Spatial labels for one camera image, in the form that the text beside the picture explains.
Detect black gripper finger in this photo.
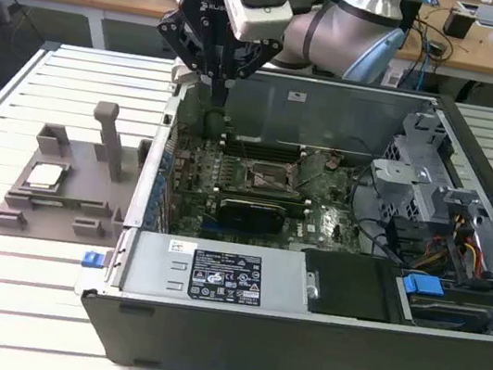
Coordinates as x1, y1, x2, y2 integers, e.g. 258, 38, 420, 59
218, 32, 285, 116
145, 6, 234, 108

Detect thin metal locking lever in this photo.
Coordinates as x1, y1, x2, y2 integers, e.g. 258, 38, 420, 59
296, 164, 328, 193
234, 136, 258, 172

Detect silver CPU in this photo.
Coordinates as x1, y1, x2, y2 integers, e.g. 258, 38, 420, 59
23, 159, 70, 195

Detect CPU socket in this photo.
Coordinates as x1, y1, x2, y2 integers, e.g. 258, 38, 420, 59
240, 155, 302, 199

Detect white case sticker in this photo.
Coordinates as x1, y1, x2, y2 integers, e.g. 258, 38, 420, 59
286, 88, 309, 105

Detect wooden desk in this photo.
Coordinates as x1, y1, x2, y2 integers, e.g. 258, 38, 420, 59
0, 0, 493, 112

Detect black round component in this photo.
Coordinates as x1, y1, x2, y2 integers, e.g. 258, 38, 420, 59
200, 107, 231, 140

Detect RAM slot with white clips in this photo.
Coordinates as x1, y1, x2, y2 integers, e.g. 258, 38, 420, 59
211, 192, 310, 214
221, 135, 308, 155
213, 185, 311, 207
220, 144, 306, 163

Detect white label plate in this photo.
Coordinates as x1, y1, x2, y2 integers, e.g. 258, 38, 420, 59
381, 65, 407, 90

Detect green motherboard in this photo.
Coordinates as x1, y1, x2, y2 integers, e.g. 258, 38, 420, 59
158, 126, 376, 265

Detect black graphics card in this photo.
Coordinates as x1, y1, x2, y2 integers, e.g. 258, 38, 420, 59
214, 195, 290, 238

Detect black speaker box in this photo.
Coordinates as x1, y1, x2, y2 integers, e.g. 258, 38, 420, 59
395, 0, 425, 35

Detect grey parts rack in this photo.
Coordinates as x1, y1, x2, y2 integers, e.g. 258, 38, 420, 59
0, 85, 161, 258

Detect blue expansion slot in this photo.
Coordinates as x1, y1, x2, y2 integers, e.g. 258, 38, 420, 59
199, 219, 227, 235

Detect small black adapter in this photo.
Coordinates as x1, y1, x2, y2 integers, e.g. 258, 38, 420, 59
422, 37, 449, 61

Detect small black box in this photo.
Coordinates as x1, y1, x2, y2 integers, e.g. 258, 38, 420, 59
441, 6, 477, 43

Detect silver metal drive cage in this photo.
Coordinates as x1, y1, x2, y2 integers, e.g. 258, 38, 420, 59
360, 105, 493, 241

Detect green RAM stick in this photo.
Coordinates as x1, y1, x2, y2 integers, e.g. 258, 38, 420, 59
30, 192, 107, 216

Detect white phone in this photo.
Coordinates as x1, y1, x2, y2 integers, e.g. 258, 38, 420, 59
455, 0, 482, 17

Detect grey power supply unit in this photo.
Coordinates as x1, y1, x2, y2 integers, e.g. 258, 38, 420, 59
116, 225, 311, 320

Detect blue case latch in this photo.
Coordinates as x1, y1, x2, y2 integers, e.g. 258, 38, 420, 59
80, 250, 103, 271

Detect black plastic bay cover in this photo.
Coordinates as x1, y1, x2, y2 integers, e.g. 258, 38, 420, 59
292, 245, 407, 326

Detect hard disk in blue carrier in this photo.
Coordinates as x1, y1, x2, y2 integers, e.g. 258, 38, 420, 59
391, 268, 493, 338

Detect open black PC case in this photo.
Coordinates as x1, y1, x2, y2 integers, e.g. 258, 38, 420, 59
62, 41, 493, 370

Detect grey case latch handle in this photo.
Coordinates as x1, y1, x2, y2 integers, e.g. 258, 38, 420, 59
169, 58, 201, 90

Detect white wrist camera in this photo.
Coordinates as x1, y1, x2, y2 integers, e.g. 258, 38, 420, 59
217, 0, 297, 48

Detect thin black wire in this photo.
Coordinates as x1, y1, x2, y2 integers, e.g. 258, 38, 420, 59
339, 134, 380, 160

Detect thick black cable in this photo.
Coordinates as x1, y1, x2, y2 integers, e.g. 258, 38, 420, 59
338, 163, 423, 271

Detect blue hanging cable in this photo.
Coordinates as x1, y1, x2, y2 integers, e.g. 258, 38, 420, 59
411, 22, 444, 95

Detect yellow red wire bundle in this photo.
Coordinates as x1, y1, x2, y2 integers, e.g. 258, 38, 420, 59
418, 208, 493, 280

